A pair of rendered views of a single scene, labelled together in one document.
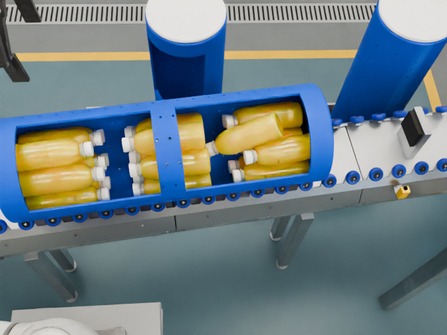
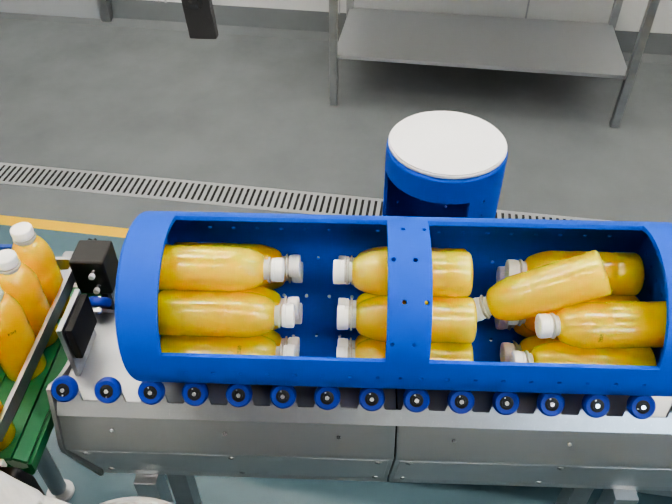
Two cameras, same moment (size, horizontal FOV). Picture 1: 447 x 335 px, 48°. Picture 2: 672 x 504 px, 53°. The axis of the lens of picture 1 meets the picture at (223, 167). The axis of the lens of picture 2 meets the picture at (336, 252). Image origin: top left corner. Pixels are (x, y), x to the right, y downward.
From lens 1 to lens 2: 0.44 m
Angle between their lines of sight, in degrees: 22
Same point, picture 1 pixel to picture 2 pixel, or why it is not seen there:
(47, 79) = not seen: hidden behind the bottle
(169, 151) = (411, 280)
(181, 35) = (438, 167)
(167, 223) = (381, 440)
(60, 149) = (234, 257)
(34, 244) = (155, 438)
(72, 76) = not seen: hidden behind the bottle
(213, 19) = (487, 154)
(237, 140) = (529, 291)
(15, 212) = (139, 349)
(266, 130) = (583, 275)
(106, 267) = not seen: outside the picture
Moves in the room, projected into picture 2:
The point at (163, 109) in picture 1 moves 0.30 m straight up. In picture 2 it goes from (408, 221) to (425, 42)
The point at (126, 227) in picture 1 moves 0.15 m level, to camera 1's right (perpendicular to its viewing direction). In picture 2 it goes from (310, 435) to (393, 457)
